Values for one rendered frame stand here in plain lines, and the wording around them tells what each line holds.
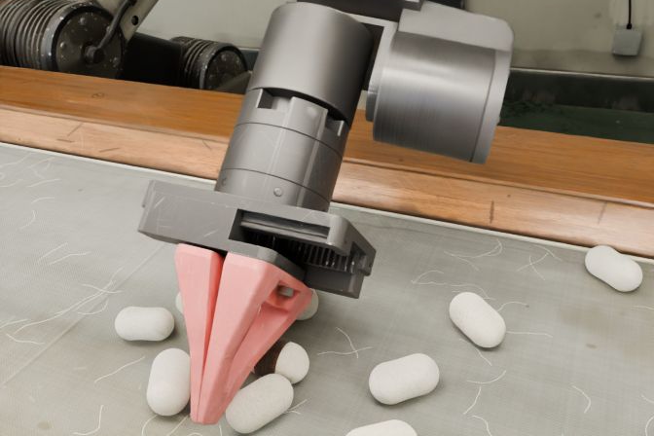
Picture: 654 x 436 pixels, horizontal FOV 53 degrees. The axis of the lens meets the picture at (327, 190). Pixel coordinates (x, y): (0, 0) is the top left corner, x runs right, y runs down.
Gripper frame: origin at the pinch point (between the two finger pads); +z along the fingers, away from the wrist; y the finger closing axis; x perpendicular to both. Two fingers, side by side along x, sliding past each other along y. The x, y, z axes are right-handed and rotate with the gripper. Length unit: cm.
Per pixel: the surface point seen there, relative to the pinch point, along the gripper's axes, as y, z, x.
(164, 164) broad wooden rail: -18.2, -15.1, 16.0
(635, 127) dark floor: 28, -103, 187
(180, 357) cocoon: -3.5, -1.5, 2.3
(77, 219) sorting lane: -20.3, -8.4, 11.0
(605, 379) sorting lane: 16.8, -6.2, 8.6
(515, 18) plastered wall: -16, -130, 173
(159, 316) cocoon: -6.5, -3.2, 4.0
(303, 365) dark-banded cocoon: 2.5, -2.8, 4.0
